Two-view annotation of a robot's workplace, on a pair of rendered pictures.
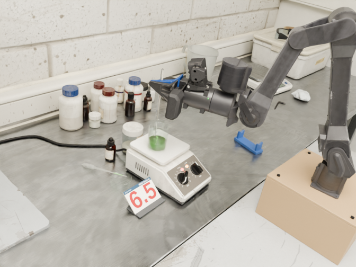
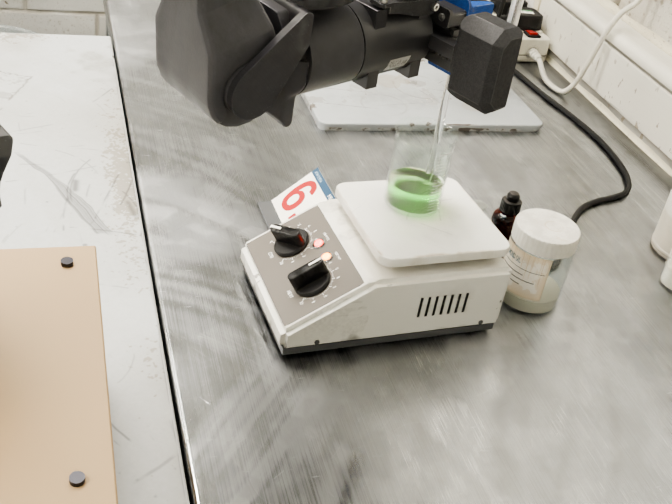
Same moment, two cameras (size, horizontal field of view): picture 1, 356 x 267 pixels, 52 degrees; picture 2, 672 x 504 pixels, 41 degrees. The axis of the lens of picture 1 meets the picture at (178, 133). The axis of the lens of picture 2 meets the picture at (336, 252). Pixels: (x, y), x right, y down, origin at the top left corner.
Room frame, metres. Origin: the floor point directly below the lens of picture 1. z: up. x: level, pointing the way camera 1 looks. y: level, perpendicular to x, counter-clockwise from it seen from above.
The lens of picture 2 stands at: (1.10, -0.57, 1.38)
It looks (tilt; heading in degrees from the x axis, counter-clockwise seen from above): 34 degrees down; 121
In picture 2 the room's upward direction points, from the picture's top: 10 degrees clockwise
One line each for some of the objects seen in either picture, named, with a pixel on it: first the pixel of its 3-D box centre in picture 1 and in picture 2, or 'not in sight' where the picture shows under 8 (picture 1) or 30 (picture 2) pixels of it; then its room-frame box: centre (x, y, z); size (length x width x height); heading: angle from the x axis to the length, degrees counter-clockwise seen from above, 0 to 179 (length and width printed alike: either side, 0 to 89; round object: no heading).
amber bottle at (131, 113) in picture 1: (130, 104); not in sight; (1.09, 0.17, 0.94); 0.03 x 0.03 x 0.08
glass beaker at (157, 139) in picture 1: (159, 135); (416, 167); (0.79, 0.05, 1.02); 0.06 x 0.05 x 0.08; 83
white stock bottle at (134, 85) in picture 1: (133, 93); not in sight; (1.15, 0.17, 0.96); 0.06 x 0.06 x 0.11
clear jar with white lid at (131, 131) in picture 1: (132, 138); (536, 262); (0.89, 0.13, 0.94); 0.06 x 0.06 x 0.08
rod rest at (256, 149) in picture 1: (249, 141); not in sight; (1.01, -0.23, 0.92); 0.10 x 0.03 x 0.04; 42
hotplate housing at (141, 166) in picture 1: (166, 163); (383, 262); (0.79, 0.02, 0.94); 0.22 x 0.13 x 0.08; 57
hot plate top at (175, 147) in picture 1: (160, 145); (420, 218); (0.80, 0.04, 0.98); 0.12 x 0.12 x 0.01; 57
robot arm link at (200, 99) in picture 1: (195, 95); (381, 31); (0.78, -0.03, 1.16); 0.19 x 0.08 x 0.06; 167
